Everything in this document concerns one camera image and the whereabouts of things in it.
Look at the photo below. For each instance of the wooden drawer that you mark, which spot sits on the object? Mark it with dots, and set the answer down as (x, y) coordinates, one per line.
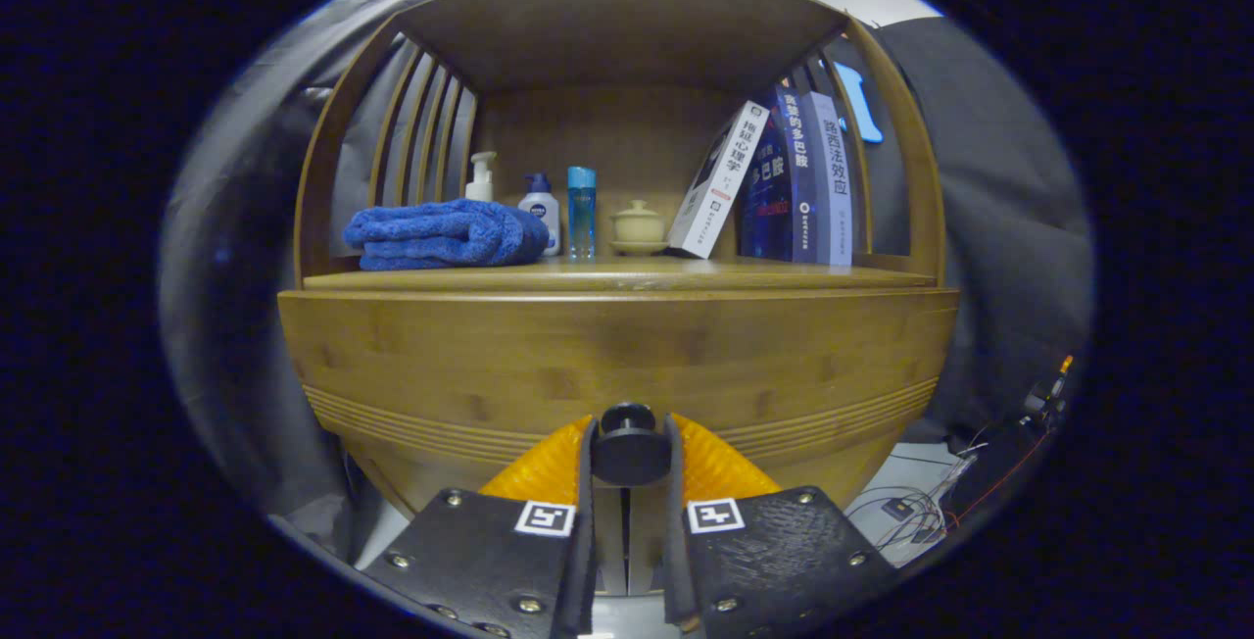
(588, 355)

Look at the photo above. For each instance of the dark blue book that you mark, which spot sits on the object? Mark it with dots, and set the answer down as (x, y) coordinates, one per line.
(784, 188)

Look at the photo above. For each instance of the clear blue bottle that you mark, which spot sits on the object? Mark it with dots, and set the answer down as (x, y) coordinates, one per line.
(581, 218)

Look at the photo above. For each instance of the wooden countertop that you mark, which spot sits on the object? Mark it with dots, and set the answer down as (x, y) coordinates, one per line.
(637, 274)

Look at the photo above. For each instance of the blue folded towel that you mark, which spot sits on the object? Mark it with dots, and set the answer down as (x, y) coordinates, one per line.
(441, 235)

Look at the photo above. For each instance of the black round drawer knob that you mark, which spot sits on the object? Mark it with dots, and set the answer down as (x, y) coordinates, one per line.
(630, 458)

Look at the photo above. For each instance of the white pump bottle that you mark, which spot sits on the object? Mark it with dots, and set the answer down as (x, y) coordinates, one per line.
(480, 183)

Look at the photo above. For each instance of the white bottle with blue cap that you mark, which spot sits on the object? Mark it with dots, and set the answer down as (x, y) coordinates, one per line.
(541, 213)

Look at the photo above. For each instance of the wooden cabinet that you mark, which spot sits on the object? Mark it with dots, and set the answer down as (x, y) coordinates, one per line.
(627, 31)

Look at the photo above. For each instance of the white book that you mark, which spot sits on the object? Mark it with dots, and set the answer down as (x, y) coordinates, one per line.
(720, 183)

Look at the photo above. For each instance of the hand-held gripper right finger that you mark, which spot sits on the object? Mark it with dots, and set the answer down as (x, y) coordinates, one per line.
(784, 561)

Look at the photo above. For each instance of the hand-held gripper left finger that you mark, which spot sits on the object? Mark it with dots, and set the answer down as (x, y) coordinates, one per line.
(490, 561)

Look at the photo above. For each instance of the pale grey-blue book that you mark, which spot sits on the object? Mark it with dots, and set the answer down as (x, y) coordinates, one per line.
(835, 188)

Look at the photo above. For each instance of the beige lidded teacup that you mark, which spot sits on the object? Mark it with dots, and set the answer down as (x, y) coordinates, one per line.
(639, 225)

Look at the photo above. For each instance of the wooden cabinet door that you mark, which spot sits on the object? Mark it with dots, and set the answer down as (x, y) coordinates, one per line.
(611, 541)
(647, 541)

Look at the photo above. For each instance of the black equipment with orange part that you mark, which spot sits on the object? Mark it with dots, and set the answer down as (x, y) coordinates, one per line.
(1009, 443)

